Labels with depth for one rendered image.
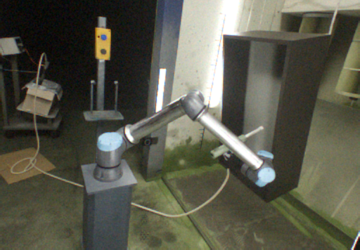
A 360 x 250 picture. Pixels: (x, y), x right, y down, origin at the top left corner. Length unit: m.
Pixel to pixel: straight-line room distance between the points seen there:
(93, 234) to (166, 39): 1.63
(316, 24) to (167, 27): 1.54
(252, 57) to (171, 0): 0.86
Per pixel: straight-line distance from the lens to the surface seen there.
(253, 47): 2.14
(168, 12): 2.22
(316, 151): 2.92
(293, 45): 1.51
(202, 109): 1.27
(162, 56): 2.22
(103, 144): 1.50
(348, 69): 2.67
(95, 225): 1.73
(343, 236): 2.69
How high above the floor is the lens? 1.57
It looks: 18 degrees down
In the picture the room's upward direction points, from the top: 8 degrees clockwise
